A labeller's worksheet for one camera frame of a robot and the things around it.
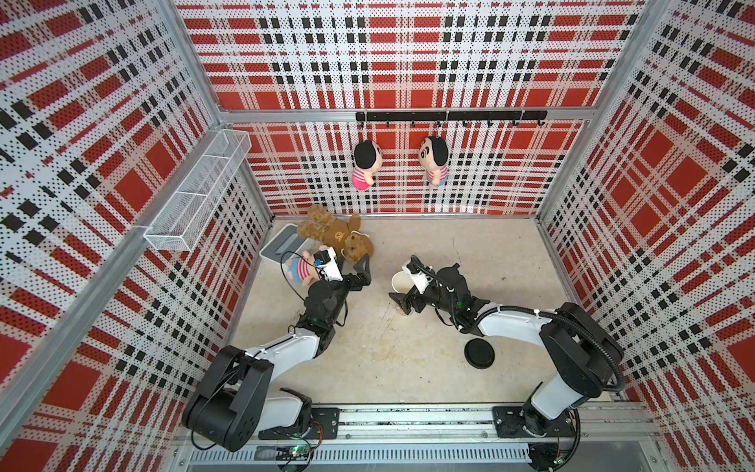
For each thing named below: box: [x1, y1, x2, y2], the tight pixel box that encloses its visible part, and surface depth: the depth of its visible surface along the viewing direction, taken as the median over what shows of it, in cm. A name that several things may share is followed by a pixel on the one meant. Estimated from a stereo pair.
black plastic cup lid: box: [464, 338, 496, 370], surface depth 86 cm
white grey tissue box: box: [258, 223, 321, 268], surface depth 109 cm
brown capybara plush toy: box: [296, 203, 375, 263], surface depth 107 cm
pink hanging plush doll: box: [351, 139, 384, 192], surface depth 97 cm
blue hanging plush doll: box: [418, 135, 450, 188], surface depth 97 cm
